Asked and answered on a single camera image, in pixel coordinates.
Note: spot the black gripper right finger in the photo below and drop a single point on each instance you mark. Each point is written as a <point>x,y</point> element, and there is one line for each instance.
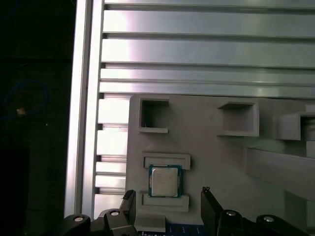
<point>214,221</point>

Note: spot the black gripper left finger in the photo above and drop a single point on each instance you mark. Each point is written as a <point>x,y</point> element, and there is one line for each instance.
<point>118,223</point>

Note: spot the silver CPU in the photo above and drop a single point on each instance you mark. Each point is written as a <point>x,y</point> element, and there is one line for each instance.
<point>165,180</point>

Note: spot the grey parts rack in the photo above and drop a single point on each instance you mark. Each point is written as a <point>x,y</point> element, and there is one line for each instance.
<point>209,159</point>

